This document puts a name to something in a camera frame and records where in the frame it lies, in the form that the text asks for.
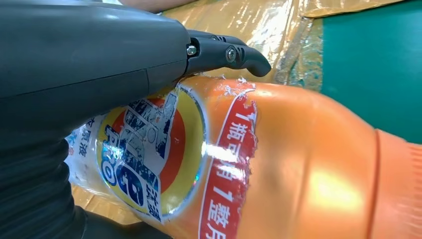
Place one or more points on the yellow plastic-wrapped board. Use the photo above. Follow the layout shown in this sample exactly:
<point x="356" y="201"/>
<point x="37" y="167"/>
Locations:
<point x="257" y="26"/>

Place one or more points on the green table mat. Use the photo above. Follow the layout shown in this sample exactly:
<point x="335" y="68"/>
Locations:
<point x="372" y="66"/>

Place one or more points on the orange detergent bottle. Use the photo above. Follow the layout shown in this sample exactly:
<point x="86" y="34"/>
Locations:
<point x="296" y="148"/>

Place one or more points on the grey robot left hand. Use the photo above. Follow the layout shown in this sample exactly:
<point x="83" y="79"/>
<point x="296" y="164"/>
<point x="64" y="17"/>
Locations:
<point x="82" y="59"/>

